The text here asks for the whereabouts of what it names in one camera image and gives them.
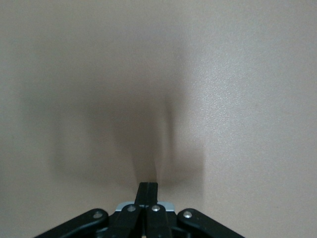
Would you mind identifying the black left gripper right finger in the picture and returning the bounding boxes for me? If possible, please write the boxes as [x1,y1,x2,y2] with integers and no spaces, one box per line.
[146,182,246,238]

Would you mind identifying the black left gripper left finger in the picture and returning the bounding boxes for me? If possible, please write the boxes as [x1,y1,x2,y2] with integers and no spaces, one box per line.
[32,182,149,238]

